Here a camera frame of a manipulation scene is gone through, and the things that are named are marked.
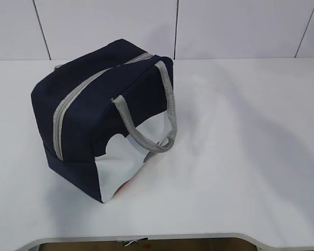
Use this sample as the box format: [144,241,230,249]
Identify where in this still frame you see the navy blue insulated lunch bag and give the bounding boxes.
[31,39,177,203]

